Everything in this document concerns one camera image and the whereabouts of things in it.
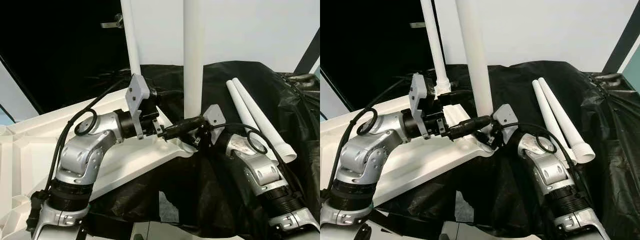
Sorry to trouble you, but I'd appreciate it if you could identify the black plastic cover sheet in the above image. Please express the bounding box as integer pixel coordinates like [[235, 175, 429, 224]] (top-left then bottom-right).
[[370, 61, 640, 238], [75, 61, 320, 238]]

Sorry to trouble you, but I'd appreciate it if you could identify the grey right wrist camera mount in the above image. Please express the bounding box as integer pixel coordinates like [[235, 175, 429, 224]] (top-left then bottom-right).
[[202, 104, 226, 133], [491, 103, 519, 132]]

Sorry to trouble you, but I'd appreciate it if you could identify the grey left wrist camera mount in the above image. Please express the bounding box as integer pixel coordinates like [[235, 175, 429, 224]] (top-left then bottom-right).
[[408, 73, 434, 140], [124, 73, 152, 141]]

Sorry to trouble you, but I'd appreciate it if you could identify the pale tape patch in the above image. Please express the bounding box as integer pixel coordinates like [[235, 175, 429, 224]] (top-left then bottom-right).
[[159, 192, 179, 224]]

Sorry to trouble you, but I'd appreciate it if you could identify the black window frame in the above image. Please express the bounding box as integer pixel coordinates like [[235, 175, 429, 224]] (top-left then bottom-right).
[[600, 0, 640, 74], [291, 27, 320, 75]]

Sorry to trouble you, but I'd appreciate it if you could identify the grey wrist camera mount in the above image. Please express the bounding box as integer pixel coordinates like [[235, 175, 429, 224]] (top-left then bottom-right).
[[202, 104, 226, 133], [124, 73, 152, 141], [491, 103, 519, 132], [408, 73, 434, 140]]

